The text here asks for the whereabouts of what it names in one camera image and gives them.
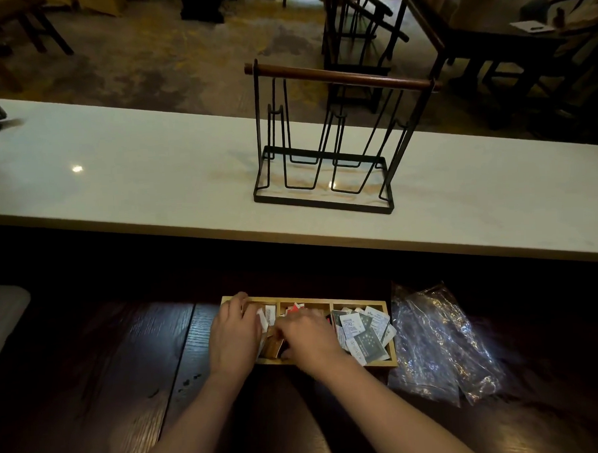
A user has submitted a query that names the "dark wooden chair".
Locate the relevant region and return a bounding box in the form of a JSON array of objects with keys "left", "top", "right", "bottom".
[{"left": 0, "top": 0, "right": 76, "bottom": 94}]

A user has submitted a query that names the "clear plastic bag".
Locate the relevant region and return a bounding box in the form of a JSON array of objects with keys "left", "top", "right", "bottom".
[
  {"left": 383, "top": 279, "right": 462, "bottom": 411},
  {"left": 416, "top": 280, "right": 508, "bottom": 408}
]

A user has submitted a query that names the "person's right hand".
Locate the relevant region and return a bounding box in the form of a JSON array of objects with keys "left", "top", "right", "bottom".
[{"left": 274, "top": 306, "right": 354, "bottom": 380}]

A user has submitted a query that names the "person's right forearm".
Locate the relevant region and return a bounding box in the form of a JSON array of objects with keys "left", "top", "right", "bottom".
[{"left": 312, "top": 350, "right": 482, "bottom": 453}]

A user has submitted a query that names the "dark wooden table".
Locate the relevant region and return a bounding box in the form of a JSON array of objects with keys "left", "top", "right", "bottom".
[{"left": 402, "top": 0, "right": 575, "bottom": 133}]

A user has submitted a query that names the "black wire rack wooden handle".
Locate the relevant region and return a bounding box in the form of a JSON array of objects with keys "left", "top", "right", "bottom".
[{"left": 243, "top": 51, "right": 448, "bottom": 222}]

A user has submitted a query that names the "dark wooden armchair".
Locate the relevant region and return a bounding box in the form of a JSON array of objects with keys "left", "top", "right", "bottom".
[{"left": 517, "top": 0, "right": 598, "bottom": 143}]

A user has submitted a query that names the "black wooden chair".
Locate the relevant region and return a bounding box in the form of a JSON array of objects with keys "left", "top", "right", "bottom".
[{"left": 319, "top": 0, "right": 414, "bottom": 116}]

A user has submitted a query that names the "brown packet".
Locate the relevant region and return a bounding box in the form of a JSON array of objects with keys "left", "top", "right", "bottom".
[{"left": 261, "top": 333, "right": 287, "bottom": 360}]

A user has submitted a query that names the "white tray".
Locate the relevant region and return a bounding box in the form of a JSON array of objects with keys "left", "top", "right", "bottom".
[{"left": 0, "top": 283, "right": 34, "bottom": 370}]

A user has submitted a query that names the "person's left forearm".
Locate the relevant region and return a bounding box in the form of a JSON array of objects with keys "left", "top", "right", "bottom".
[{"left": 129, "top": 368, "right": 252, "bottom": 453}]

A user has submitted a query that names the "person's left hand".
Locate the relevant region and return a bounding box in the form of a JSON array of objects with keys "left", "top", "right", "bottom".
[{"left": 205, "top": 291, "right": 267, "bottom": 383}]

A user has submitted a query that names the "white notepad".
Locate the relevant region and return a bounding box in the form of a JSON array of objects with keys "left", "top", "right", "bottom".
[{"left": 509, "top": 19, "right": 556, "bottom": 36}]

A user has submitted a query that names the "wooden compartment tray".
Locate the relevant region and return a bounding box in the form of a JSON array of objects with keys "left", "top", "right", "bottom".
[{"left": 220, "top": 288, "right": 399, "bottom": 375}]

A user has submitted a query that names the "pile of grey white packets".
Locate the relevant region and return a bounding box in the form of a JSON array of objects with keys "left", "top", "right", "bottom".
[{"left": 330, "top": 304, "right": 399, "bottom": 368}]

